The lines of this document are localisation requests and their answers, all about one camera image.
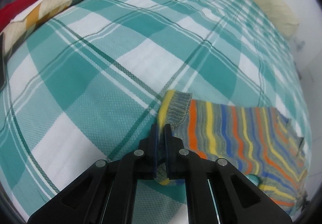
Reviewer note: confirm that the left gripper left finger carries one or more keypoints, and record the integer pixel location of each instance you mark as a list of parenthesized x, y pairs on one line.
[(105, 192)]

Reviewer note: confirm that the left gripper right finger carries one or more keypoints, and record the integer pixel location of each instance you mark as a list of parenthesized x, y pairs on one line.
[(217, 192)]

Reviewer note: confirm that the multicolour striped knit sweater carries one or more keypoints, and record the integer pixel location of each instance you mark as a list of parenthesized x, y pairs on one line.
[(259, 141)]

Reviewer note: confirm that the teal white plaid bedspread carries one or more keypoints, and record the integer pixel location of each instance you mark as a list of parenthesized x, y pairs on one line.
[(88, 84)]

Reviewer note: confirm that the black smartphone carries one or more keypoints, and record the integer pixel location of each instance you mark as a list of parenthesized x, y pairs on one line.
[(3, 79)]

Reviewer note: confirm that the cream orange patterned folded cloth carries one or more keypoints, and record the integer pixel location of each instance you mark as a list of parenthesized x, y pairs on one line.
[(26, 22)]

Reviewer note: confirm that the red folded garment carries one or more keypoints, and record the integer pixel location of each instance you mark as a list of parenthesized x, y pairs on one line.
[(11, 10)]

